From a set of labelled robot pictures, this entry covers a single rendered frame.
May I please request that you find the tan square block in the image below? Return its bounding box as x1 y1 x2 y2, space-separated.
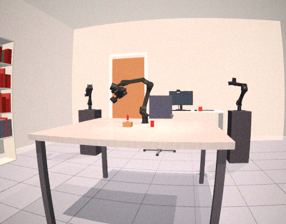
123 122 133 127

